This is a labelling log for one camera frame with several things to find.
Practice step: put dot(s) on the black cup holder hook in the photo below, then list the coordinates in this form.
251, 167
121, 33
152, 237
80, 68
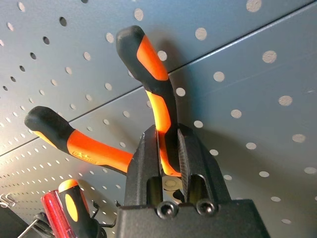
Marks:
109, 225

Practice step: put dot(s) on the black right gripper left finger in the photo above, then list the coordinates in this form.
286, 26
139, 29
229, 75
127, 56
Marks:
141, 173

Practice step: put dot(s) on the dark grey perforated pegboard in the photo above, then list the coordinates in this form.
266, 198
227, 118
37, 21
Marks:
247, 99

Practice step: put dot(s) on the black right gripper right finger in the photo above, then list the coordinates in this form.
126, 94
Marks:
200, 168

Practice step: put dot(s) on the orange black needle-nose pliers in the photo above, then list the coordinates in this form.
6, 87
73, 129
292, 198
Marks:
148, 57

